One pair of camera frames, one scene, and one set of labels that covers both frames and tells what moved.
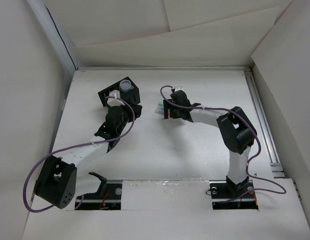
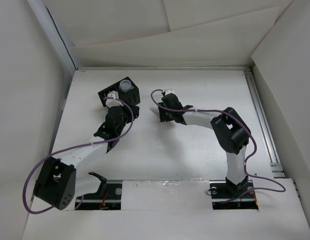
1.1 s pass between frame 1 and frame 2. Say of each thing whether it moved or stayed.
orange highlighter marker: moved
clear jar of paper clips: stayed
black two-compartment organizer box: stayed
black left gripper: stayed
